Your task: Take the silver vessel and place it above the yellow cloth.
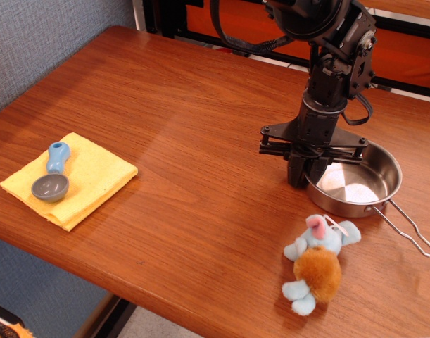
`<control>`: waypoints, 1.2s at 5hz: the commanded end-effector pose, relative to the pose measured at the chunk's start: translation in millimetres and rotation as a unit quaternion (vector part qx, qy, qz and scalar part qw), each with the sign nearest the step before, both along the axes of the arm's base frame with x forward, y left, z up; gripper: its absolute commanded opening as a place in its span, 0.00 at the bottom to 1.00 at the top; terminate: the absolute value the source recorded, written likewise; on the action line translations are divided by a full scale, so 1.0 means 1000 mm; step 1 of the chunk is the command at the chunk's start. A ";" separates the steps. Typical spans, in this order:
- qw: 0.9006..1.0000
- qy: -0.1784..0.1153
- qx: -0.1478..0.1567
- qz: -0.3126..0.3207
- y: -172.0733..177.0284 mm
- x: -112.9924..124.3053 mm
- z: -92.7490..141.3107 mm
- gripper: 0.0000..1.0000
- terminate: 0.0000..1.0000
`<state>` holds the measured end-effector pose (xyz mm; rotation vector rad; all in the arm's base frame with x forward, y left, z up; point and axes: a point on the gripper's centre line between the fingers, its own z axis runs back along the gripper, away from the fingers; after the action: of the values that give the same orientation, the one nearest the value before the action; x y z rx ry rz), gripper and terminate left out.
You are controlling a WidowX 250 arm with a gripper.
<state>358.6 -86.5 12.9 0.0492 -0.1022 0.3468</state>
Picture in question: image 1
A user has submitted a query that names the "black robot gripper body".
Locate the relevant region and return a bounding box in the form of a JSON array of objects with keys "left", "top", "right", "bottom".
[{"left": 259, "top": 96, "right": 369, "bottom": 164}]

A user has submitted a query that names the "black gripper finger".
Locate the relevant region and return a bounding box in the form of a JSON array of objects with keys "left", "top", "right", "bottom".
[
  {"left": 287, "top": 154, "right": 312, "bottom": 189},
  {"left": 305, "top": 156, "right": 333, "bottom": 183}
]

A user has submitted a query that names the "silver pot with wire handle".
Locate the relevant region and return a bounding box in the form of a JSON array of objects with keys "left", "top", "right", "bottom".
[{"left": 305, "top": 142, "right": 430, "bottom": 258}]

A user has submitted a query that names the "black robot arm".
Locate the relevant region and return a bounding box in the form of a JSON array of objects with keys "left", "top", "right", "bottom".
[{"left": 260, "top": 1, "right": 377, "bottom": 187}]

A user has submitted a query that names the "yellow folded towel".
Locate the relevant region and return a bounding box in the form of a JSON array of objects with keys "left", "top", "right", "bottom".
[{"left": 0, "top": 132, "right": 138, "bottom": 232}]

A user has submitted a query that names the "blue scoop with grey bowl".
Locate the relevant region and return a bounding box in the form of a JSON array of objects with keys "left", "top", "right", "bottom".
[{"left": 31, "top": 142, "right": 70, "bottom": 203}]

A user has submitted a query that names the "blue and orange plush toy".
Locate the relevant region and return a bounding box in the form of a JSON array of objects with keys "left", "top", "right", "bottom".
[{"left": 282, "top": 214, "right": 361, "bottom": 316}]

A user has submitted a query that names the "orange panel with black frame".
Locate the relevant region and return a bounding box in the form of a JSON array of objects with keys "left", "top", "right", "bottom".
[{"left": 142, "top": 1, "right": 430, "bottom": 96}]

